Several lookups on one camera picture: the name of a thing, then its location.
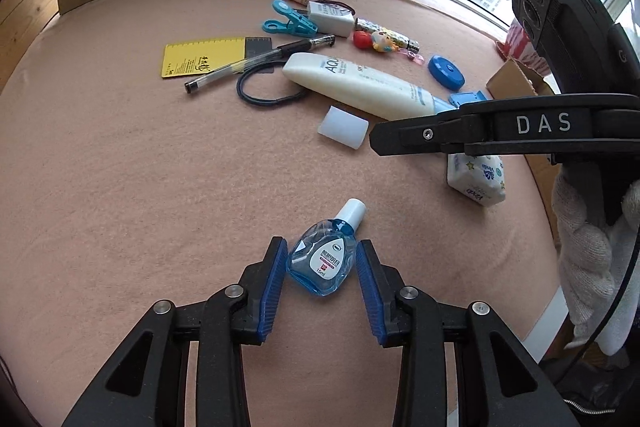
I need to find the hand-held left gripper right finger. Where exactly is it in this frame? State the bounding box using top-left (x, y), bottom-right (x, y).
top-left (355, 239), bottom-right (581, 427)

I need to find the blue phone stand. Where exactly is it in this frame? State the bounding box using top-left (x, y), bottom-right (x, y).
top-left (448, 91), bottom-right (488, 109)

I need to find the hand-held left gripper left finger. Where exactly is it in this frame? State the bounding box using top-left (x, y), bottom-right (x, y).
top-left (61, 236), bottom-right (289, 427)

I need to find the spider plant in red-white pot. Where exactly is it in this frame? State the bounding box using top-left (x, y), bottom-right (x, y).
top-left (495, 17), bottom-right (553, 80)

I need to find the red dragon keychain toy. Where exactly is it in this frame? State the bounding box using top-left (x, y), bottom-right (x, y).
top-left (352, 29), bottom-right (427, 64)

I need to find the white lotion tube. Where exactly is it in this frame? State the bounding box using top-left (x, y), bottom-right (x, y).
top-left (282, 52), bottom-right (456, 120)

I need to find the cardboard box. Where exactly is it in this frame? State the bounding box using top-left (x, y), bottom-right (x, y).
top-left (487, 58), bottom-right (568, 233)

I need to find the clear gel pen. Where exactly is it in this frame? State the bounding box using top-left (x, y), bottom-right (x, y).
top-left (183, 53), bottom-right (301, 95)

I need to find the person's right hand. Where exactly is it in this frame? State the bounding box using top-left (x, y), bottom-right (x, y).
top-left (552, 167), bottom-right (640, 355)

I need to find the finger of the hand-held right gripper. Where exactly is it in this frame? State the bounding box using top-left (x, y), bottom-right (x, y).
top-left (440, 141), bottom-right (502, 158)
top-left (369, 102), bottom-right (496, 156)

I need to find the yellow and grey ruler card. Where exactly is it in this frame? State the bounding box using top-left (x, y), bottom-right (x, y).
top-left (161, 37), bottom-right (273, 79)

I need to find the white charger adapter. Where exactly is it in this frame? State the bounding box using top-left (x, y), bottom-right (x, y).
top-left (306, 0), bottom-right (356, 38)

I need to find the blue eye drop bottle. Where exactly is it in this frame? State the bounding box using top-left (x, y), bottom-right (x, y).
top-left (285, 198), bottom-right (368, 297)

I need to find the dark cloth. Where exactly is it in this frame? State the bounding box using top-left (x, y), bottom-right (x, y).
top-left (542, 347), bottom-right (640, 427)

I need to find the blue plastic clip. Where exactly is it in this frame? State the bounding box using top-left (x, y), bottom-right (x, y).
top-left (261, 0), bottom-right (319, 34)

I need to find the black gel pen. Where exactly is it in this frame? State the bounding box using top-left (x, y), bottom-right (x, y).
top-left (243, 34), bottom-right (337, 70)

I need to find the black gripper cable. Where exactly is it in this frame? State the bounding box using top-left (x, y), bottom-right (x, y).
top-left (544, 217), bottom-right (640, 378)

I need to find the white tissue pack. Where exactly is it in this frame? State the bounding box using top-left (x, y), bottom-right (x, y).
top-left (446, 152), bottom-right (507, 206)

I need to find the black hair band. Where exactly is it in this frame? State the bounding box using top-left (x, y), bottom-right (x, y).
top-left (236, 57), bottom-right (308, 108)

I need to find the patterned lighter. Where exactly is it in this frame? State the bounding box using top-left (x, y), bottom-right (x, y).
top-left (354, 18), bottom-right (418, 52)

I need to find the translucent white cap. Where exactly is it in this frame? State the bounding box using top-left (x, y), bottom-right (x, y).
top-left (317, 105), bottom-right (370, 151)

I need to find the round blue tape measure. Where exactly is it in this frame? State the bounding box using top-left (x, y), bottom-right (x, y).
top-left (428, 54), bottom-right (466, 90)

